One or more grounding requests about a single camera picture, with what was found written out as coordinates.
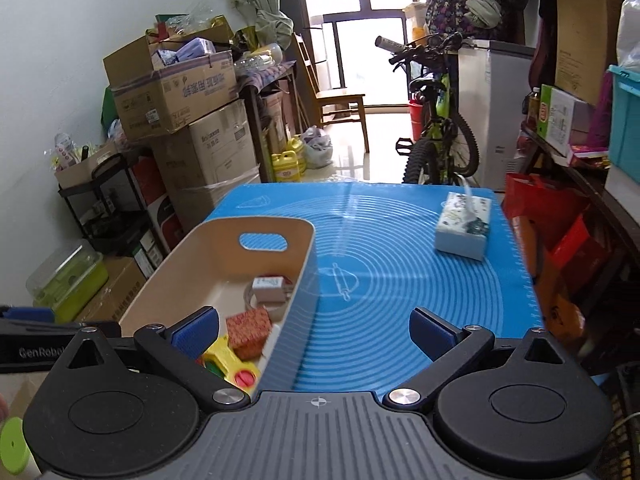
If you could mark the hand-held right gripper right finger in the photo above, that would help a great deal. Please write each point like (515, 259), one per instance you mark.
(430, 332)

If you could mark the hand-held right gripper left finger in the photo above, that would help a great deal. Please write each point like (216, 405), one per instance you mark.
(197, 332)

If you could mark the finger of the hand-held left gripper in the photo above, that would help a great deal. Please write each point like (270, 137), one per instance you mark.
(27, 313)
(107, 329)

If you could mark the yellow plastic toy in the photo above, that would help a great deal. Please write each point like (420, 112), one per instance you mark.
(227, 360)

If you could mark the small white box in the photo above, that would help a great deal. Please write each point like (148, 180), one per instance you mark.
(272, 288)

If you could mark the cream storage bin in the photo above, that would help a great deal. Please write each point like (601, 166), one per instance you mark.
(225, 230)

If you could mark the printed cardboard box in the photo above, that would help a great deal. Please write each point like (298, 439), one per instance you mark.
(120, 290)

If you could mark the red patterned box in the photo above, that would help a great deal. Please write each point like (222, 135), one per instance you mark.
(248, 332)

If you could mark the green container with clear lid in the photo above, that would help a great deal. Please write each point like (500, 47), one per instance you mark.
(70, 280)

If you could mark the blue silicone mat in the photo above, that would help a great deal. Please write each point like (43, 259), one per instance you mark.
(400, 270)

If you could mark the patterned tissue box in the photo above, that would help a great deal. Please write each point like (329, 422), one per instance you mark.
(460, 240)

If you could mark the green and white stool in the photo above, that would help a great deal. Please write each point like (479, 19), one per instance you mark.
(12, 445)

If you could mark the black shelf rack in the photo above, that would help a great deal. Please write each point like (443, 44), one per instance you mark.
(115, 210)

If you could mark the red and white appliance box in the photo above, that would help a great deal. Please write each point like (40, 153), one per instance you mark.
(160, 205)

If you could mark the orange paper bag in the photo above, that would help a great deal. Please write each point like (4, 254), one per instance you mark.
(565, 310)

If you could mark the open cardboard box with bottles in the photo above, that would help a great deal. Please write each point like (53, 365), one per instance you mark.
(80, 170)

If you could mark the red paper bag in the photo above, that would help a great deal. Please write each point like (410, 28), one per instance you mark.
(540, 205)

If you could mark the yellow jug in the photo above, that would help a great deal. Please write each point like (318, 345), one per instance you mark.
(286, 167)

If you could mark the large brown cardboard box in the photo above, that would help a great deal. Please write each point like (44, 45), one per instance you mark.
(215, 145)

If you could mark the green and black bicycle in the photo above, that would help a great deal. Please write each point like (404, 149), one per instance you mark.
(440, 130)

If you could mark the grey plastic bag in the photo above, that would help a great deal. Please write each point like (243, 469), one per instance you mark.
(317, 150)

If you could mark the dark wooden shelf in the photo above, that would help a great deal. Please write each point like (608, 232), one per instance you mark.
(615, 220)

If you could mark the white chest freezer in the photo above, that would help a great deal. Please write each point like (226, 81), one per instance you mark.
(495, 110)

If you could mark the open taped cardboard box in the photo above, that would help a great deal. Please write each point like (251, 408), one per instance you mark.
(170, 95)

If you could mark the wooden chair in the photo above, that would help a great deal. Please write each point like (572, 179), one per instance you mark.
(340, 105)

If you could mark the brown drink bottle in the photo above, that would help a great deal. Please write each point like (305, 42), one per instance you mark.
(534, 110)

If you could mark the green and white carton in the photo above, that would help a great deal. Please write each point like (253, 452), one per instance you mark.
(565, 115)

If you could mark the cluttered side table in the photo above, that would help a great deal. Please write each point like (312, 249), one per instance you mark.
(265, 80)

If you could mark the teal plastic crate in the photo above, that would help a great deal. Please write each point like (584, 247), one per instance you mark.
(625, 120)

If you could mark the floral fabric bag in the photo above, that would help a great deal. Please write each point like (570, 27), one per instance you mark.
(445, 10)

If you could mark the tall brown cardboard box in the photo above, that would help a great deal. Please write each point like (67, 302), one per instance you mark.
(585, 40)

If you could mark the green curtain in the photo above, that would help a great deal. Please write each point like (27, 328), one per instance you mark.
(255, 0)

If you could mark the white plastic bag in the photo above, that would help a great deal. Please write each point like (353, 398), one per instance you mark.
(631, 30)

